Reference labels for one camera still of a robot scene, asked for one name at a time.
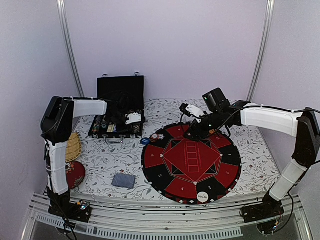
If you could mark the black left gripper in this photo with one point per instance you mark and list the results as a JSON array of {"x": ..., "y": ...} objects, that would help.
[{"x": 121, "y": 118}]

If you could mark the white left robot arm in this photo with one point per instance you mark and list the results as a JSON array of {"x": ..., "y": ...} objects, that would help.
[{"x": 57, "y": 127}]

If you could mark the far right chip row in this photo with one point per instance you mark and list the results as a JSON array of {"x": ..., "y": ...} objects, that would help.
[{"x": 136, "y": 125}]

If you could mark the red floral round cushion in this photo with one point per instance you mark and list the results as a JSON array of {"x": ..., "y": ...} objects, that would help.
[{"x": 75, "y": 174}]

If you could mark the black poker chip case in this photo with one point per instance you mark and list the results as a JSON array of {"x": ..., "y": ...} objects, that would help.
[{"x": 128, "y": 94}]

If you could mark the blue playing card deck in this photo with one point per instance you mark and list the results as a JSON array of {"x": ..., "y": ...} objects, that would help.
[{"x": 124, "y": 181}]

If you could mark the aluminium frame post left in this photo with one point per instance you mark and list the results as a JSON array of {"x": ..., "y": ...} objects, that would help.
[{"x": 62, "y": 13}]

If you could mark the far left chip row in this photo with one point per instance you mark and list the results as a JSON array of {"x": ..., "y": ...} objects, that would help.
[{"x": 99, "y": 125}]

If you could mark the blue small blind button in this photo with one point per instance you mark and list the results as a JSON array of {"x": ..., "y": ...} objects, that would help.
[{"x": 145, "y": 141}]

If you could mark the white black chip stack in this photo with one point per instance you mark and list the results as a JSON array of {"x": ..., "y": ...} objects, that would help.
[{"x": 161, "y": 136}]

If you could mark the chip row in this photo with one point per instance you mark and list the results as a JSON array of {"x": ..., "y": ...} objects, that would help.
[
  {"x": 136, "y": 125},
  {"x": 99, "y": 125}
]

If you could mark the white blue dealer button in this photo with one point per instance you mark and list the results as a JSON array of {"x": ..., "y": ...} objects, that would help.
[{"x": 202, "y": 197}]

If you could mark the red orange chip stack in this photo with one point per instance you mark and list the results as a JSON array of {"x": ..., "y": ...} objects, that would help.
[{"x": 154, "y": 137}]

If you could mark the woven bamboo tray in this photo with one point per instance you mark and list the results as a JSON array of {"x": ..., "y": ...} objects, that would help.
[{"x": 74, "y": 148}]

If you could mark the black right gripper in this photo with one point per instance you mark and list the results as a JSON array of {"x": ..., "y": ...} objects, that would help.
[{"x": 193, "y": 128}]

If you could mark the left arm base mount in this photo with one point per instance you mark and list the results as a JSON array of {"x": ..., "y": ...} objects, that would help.
[{"x": 79, "y": 211}]

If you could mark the floral white tablecloth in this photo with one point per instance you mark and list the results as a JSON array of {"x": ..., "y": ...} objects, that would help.
[{"x": 102, "y": 161}]

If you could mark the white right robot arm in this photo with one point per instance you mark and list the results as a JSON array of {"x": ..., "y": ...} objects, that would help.
[{"x": 300, "y": 124}]

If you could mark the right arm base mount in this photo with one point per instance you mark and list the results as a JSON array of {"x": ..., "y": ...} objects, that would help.
[{"x": 268, "y": 208}]

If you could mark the round red black poker mat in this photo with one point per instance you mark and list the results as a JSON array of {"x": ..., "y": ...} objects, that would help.
[{"x": 179, "y": 168}]

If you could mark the blue texas holdem card box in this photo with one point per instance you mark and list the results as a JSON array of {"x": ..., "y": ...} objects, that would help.
[{"x": 112, "y": 128}]

